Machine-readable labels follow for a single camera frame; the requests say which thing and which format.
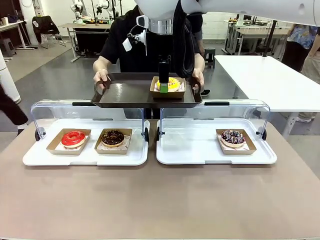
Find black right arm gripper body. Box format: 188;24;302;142
146;32;174;65

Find yellow glazed donut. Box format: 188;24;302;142
156;76;181;93

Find yellow frosted donut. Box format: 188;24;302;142
149;76;187;99

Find dark brown serving tray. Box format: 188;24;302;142
90;72;203;109

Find purple donut with white drizzle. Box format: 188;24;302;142
220;129;246;148

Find sprinkled chocolate white donut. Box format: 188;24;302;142
215;128;257;156

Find person's right forearm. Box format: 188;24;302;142
92;55;111;73

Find person's left forearm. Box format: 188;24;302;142
193;52;206;72

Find person in black shirt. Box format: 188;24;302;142
92;0;206;120

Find chocolate donut with nut bits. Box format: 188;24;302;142
100;129;125;148

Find chocolate frosted donut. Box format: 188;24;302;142
94;128;133;155

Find red glazed donut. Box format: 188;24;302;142
61;130;87;148

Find red frosted donut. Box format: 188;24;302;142
46;128;92;156

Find person's left hand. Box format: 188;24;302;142
191;67;206;92

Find person's right hand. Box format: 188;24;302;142
93;69;112;87

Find bystander in dark shirt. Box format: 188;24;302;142
186;11;211;97

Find black stool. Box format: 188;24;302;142
204;47;216;69

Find white display tray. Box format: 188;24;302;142
22;118;151;167
156;118;278;166

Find background table with robots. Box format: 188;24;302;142
57;22;112;63

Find clear display tray lid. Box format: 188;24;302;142
159;99;271;141
30;99;146;141

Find background lab desks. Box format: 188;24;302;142
223;18;297;56

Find large white table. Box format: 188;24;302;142
214;54;320;138

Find black jacket on chair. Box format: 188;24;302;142
31;15;61;43

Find bystander in blue floral shirt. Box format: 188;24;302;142
281;23;318;73

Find bystander in beige trousers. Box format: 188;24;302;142
296;32;320;124

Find white side desk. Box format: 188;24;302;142
0;19;35;51

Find grey stool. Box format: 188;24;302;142
0;38;16;59

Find white rounded appliance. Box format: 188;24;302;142
0;48;22;105

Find passerby in black trousers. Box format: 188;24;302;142
0;83;30;137

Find white cable tag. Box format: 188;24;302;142
122;26;138;53

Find metal frame chair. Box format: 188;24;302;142
39;31;68;50

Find black camera stand pole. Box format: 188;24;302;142
260;19;279;59

